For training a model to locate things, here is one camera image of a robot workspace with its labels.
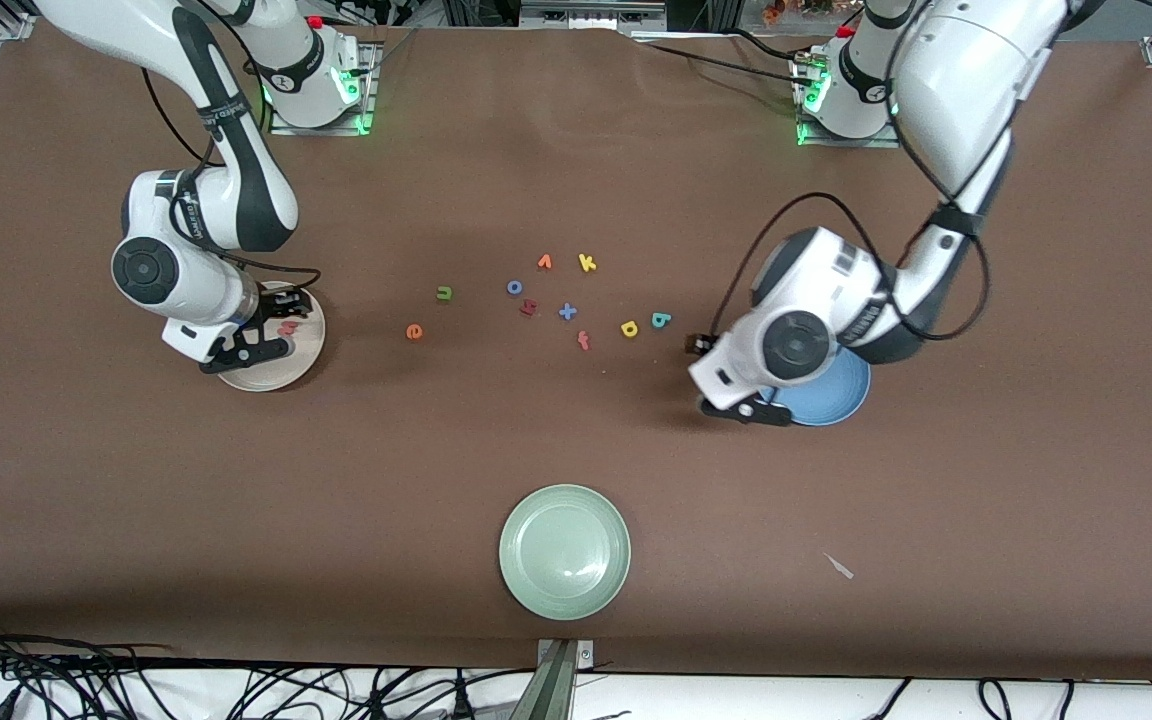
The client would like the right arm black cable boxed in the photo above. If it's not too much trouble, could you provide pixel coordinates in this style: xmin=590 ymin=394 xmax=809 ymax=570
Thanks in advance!
xmin=141 ymin=60 xmax=323 ymax=296

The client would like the black base power cable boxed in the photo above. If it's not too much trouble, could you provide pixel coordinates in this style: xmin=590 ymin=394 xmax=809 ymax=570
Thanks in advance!
xmin=636 ymin=28 xmax=827 ymax=86

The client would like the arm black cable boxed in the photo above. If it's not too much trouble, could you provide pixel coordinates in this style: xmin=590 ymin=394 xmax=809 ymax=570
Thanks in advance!
xmin=711 ymin=0 xmax=993 ymax=346
xmin=141 ymin=60 xmax=323 ymax=296

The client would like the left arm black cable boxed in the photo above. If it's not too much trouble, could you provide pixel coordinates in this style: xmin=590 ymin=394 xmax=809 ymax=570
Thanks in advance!
xmin=711 ymin=0 xmax=993 ymax=346

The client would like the pale green plate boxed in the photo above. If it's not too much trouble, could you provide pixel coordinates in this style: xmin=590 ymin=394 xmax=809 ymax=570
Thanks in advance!
xmin=498 ymin=484 xmax=632 ymax=621

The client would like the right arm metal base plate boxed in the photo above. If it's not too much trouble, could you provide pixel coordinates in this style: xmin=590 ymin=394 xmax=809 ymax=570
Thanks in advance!
xmin=269 ymin=40 xmax=379 ymax=137

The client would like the brown table cover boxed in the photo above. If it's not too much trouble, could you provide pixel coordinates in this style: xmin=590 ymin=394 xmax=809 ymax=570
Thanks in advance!
xmin=0 ymin=18 xmax=1152 ymax=681

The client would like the blue plate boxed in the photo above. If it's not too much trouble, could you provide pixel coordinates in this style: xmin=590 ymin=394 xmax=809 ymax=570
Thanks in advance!
xmin=771 ymin=350 xmax=872 ymax=427

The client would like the beige brown plate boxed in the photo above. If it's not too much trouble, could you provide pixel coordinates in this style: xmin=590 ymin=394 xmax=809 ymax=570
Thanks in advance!
xmin=216 ymin=281 xmax=327 ymax=393

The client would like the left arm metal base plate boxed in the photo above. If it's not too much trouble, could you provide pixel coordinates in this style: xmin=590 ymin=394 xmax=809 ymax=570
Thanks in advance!
xmin=794 ymin=55 xmax=902 ymax=149

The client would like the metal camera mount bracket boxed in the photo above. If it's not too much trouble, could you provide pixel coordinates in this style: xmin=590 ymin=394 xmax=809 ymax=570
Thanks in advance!
xmin=536 ymin=638 xmax=595 ymax=720

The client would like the aluminium frame structure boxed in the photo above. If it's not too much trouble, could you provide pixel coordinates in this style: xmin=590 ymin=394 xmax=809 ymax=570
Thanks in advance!
xmin=521 ymin=0 xmax=667 ymax=31

